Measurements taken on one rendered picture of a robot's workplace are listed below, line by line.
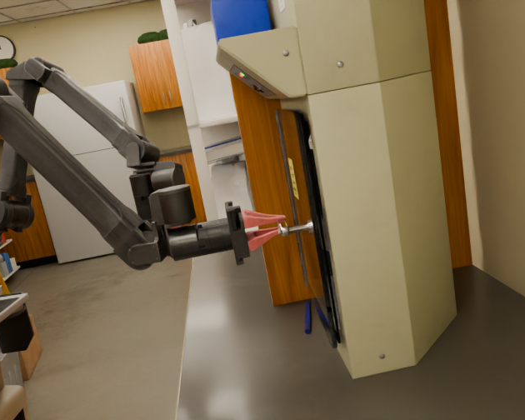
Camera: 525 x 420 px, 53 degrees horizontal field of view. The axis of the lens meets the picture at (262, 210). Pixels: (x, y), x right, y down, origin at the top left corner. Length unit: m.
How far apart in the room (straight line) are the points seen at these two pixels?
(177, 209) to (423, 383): 0.48
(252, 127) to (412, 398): 0.63
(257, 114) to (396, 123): 0.39
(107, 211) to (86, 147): 4.91
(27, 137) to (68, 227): 5.06
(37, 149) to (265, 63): 0.41
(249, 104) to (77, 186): 0.42
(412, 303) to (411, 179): 0.21
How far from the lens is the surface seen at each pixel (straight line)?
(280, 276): 1.22
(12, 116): 0.97
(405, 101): 0.89
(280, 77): 0.79
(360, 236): 0.84
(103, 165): 5.81
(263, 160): 1.16
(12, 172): 1.50
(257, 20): 1.00
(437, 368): 0.94
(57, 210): 6.00
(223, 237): 0.89
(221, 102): 2.18
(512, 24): 1.12
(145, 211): 1.25
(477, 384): 0.90
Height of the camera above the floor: 1.43
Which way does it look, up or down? 13 degrees down
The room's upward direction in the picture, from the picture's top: 11 degrees counter-clockwise
